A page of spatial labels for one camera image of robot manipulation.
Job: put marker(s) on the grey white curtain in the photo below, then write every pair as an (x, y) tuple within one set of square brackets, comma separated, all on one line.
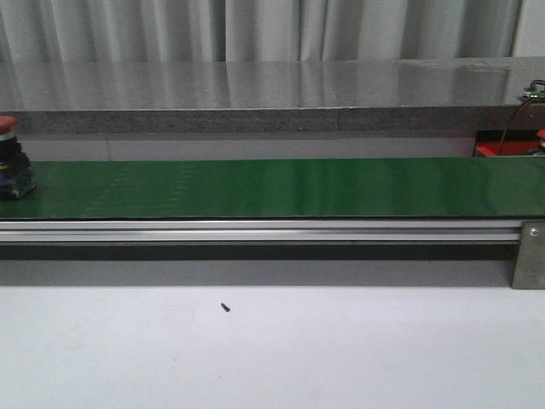
[(174, 31)]

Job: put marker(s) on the green conveyor belt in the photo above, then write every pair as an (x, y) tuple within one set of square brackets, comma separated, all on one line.
[(285, 188)]

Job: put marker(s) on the aluminium conveyor side rail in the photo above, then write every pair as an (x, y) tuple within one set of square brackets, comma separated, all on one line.
[(261, 231)]

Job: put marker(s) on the metal conveyor support bracket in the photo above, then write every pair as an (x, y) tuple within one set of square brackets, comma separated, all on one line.
[(529, 267)]

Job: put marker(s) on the red plastic tray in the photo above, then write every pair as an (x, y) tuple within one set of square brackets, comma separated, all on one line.
[(509, 146)]

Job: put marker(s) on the small green circuit board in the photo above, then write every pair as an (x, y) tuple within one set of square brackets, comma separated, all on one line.
[(534, 92)]

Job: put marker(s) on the grey stone counter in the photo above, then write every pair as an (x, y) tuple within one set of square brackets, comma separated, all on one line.
[(271, 97)]

